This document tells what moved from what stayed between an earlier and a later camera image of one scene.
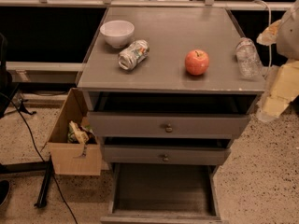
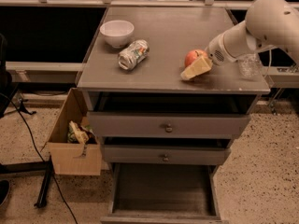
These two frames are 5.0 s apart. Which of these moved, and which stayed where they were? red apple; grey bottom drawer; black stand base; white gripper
Moved: white gripper
Stayed: black stand base; red apple; grey bottom drawer
